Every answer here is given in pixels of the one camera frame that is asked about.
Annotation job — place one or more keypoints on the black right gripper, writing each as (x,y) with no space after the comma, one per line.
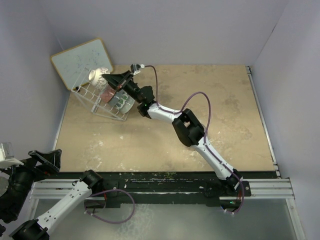
(119,82)

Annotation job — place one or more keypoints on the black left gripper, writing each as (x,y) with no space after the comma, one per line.
(51,159)

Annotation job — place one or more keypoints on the brown floral pattern bowl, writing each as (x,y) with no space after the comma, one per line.
(107,94)

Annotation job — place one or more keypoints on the grey hexagon red-rim bowl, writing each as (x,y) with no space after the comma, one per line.
(115,99)

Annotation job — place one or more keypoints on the maroon triangle pattern bowl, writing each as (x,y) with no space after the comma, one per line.
(95,77)

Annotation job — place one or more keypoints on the teal triangle pattern bowl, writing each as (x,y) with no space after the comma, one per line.
(127,105)

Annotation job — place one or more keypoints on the green leaf pattern bowl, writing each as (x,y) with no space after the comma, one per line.
(122,100)

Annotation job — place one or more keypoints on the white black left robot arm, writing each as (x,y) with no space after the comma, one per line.
(49,213)

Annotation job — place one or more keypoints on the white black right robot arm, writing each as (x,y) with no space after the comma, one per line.
(189,130)

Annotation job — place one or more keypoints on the yellow-framed whiteboard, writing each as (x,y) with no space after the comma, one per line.
(73,62)

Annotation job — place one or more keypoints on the aluminium left side rail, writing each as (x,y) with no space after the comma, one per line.
(61,122)

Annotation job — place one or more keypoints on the aluminium rail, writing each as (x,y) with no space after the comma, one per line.
(61,122)
(271,149)

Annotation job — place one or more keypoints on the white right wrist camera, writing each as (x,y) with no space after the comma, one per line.
(136,68)

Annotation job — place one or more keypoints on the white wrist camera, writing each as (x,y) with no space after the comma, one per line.
(7,157)
(136,68)

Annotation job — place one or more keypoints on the white wire dish rack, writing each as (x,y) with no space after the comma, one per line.
(90,98)

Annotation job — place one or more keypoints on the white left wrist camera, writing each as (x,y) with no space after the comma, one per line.
(7,157)

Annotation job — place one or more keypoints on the aluminium right side rail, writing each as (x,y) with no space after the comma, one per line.
(271,149)

